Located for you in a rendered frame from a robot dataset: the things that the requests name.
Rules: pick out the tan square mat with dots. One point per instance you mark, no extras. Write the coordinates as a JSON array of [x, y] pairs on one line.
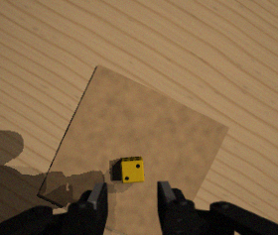
[[121, 118]]

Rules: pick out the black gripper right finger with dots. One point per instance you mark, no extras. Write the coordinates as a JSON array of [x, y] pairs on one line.
[[222, 218]]

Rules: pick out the yellow die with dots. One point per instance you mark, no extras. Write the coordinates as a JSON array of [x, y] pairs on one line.
[[132, 169]]

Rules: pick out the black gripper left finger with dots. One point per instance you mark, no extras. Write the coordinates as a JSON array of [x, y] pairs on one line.
[[40, 220]]

